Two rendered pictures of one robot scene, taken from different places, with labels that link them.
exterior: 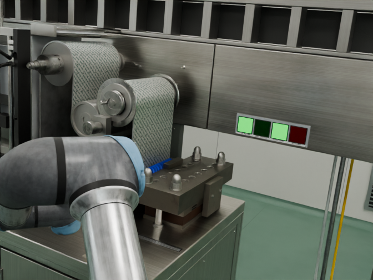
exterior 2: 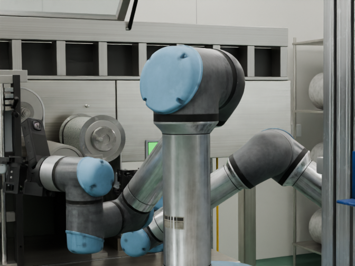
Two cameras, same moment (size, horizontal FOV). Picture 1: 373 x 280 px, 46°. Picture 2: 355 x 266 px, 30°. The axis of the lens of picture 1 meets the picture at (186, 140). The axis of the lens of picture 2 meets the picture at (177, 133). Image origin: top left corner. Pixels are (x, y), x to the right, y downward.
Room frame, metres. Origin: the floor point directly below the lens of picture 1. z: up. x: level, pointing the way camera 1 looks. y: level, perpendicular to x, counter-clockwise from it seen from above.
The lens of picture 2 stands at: (-0.17, 1.65, 1.37)
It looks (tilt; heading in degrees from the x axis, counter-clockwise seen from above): 3 degrees down; 309
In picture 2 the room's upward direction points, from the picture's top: 1 degrees counter-clockwise
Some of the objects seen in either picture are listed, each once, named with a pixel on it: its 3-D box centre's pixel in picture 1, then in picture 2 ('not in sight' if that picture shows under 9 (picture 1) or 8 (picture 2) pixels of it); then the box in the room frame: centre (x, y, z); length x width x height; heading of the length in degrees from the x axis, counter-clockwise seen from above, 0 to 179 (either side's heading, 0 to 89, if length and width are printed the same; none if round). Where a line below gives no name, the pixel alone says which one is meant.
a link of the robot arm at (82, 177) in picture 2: not in sight; (84, 177); (0.83, 0.73, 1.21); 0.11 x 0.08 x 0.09; 2
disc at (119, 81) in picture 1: (116, 102); (102, 139); (1.30, 0.22, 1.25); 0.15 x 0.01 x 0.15; 63
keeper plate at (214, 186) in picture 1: (213, 196); not in sight; (1.33, -0.10, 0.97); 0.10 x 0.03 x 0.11; 153
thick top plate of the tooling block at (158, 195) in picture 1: (187, 180); not in sight; (1.36, -0.01, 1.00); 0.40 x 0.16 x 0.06; 153
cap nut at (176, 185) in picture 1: (176, 181); not in sight; (1.20, 0.02, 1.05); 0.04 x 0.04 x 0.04
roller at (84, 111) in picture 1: (110, 114); (55, 161); (1.46, 0.27, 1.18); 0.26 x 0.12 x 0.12; 153
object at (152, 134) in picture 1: (152, 143); (109, 178); (1.38, 0.11, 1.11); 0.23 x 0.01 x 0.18; 153
